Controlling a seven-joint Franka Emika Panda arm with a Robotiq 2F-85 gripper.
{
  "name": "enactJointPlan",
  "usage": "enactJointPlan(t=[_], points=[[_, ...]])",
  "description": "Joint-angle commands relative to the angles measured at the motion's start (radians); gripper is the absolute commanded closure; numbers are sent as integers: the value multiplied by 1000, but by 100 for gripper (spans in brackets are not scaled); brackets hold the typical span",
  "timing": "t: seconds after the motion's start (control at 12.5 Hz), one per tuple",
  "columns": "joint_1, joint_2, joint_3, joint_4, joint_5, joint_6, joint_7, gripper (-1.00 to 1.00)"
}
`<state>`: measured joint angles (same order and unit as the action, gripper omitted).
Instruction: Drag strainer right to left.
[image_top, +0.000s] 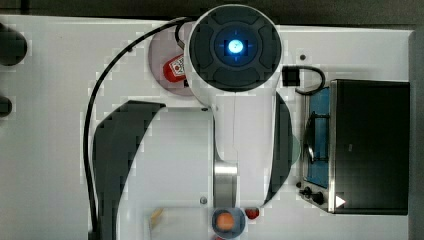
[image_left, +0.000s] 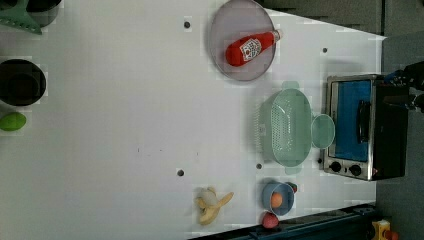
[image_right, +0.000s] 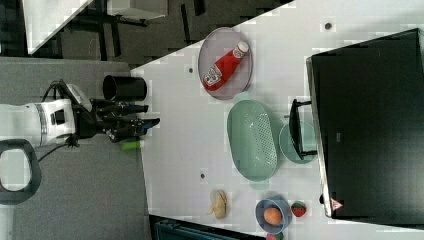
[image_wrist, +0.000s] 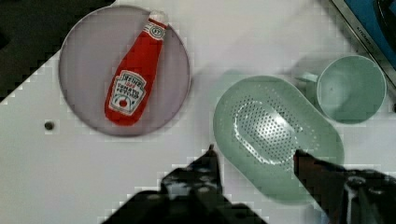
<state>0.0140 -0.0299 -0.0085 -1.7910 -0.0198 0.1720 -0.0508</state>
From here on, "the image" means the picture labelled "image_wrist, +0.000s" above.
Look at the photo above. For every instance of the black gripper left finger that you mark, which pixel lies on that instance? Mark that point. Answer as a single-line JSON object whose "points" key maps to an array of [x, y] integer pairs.
{"points": [[200, 173]]}

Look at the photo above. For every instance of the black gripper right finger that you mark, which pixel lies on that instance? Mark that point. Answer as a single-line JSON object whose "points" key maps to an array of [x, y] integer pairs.
{"points": [[347, 196]]}

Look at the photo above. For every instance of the green oval plastic strainer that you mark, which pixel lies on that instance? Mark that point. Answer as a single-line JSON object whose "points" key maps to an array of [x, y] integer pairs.
{"points": [[259, 123]]}

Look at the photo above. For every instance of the green plastic cup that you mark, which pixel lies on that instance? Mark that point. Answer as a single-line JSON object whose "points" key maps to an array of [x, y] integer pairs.
{"points": [[348, 90]]}

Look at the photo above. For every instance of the red plush ketchup bottle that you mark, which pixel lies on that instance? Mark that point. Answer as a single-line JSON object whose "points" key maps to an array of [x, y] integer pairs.
{"points": [[131, 86]]}

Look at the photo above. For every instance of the grey round plate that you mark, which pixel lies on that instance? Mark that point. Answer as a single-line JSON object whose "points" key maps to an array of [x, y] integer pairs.
{"points": [[91, 54]]}

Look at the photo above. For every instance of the silver blue toaster oven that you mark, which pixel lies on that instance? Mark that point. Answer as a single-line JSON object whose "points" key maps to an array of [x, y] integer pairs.
{"points": [[373, 23]]}

